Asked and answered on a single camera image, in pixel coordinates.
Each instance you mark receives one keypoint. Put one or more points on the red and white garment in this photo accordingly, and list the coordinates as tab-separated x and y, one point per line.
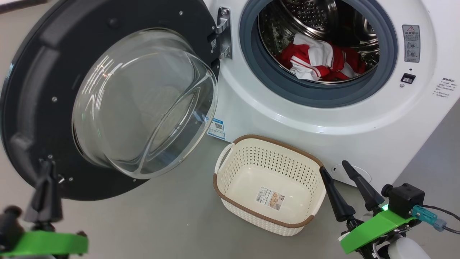
316	61

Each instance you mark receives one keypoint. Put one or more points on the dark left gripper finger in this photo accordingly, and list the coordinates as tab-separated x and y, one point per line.
53	205
35	205

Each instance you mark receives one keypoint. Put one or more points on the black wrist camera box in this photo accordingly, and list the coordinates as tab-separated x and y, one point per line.
404	199
9	226

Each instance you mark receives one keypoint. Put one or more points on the blue energy label sticker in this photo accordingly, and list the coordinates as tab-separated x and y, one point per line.
216	128

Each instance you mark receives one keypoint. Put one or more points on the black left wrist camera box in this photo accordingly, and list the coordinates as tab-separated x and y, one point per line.
9	226

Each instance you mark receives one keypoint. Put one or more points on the printed basket label sticker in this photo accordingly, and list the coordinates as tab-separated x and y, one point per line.
270	198

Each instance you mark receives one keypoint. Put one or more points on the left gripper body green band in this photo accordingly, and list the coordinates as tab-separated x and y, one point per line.
46	244

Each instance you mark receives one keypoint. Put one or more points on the grey warning sticker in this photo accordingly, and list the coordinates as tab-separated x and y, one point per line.
411	43

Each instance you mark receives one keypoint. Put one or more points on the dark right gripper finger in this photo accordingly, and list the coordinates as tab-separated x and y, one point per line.
366	192
337	201

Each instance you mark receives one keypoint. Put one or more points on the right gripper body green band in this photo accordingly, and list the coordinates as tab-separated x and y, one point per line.
377	228

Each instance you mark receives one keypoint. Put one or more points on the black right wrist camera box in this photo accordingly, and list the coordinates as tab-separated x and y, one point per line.
404	199

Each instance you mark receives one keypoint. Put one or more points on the white front-load washing machine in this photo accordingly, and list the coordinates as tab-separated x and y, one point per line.
323	118

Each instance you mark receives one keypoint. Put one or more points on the round white filter cover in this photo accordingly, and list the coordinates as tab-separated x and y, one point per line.
361	174

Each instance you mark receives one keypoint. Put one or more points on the metal door hinge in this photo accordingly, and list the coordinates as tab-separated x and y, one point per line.
224	32

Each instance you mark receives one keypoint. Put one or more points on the dark round glass washer door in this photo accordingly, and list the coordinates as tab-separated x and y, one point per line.
43	90

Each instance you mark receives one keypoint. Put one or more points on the cream perforated laundry basket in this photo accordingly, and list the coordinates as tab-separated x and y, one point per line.
244	172

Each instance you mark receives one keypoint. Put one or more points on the steel washer drum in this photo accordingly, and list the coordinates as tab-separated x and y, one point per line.
312	18

